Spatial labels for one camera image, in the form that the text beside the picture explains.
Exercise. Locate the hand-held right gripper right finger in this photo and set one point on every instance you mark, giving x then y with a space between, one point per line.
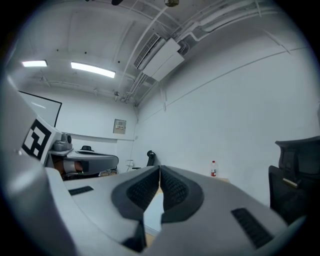
212 200

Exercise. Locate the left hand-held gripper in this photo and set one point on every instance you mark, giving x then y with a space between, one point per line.
53 136

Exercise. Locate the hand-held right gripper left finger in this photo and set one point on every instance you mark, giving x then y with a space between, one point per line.
100 200

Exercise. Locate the person's left hand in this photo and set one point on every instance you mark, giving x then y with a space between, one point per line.
78 167

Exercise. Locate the clear bottle with red label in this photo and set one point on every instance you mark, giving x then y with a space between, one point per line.
213 170

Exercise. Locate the black office chair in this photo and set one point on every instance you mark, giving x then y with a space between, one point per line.
150 157
297 180

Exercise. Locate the long ceiling light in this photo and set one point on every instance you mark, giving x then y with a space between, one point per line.
93 69

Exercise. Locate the white air conditioner unit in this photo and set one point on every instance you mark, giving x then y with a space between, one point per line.
160 58

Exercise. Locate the short ceiling light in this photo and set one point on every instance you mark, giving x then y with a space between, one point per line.
34 63

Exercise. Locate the white wall box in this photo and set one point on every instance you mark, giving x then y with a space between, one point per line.
129 162

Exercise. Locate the grey electrical wall panel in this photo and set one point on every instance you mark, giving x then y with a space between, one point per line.
119 126

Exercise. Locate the white wall conduit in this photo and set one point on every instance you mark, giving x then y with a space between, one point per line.
225 72

